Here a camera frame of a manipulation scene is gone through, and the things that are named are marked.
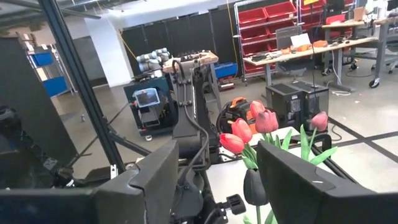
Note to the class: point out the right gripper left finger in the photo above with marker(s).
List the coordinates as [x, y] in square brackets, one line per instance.
[124, 202]

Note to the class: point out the robot teach pendant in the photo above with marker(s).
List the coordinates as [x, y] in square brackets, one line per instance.
[146, 97]

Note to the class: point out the blue bin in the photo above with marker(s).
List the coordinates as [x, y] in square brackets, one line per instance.
[54, 85]
[43, 59]
[225, 70]

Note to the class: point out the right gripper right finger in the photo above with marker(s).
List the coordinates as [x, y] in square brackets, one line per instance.
[311, 199]

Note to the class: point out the grey monitor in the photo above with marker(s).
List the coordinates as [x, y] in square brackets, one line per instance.
[287, 35]

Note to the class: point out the teal equipment cabinet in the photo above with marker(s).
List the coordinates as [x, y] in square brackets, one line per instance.
[155, 90]

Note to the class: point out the orange shop vacuum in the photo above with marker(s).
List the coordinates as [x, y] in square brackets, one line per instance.
[236, 109]

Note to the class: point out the silver frame bracket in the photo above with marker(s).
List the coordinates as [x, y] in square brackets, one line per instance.
[113, 171]

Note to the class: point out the red storage bins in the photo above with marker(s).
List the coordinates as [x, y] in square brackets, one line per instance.
[264, 18]

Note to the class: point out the black table clamp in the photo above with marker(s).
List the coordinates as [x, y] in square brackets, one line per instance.
[326, 140]

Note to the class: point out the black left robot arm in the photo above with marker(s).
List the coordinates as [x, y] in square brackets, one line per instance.
[189, 109]

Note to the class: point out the grey metal shelf rack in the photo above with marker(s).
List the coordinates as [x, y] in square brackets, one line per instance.
[31, 46]

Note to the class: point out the wooden workbench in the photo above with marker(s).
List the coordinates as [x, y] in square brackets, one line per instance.
[199, 57]
[357, 23]
[311, 49]

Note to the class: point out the black artificial tulip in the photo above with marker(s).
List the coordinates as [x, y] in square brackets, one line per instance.
[255, 186]

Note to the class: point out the black room divider panels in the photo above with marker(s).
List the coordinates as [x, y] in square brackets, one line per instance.
[186, 34]

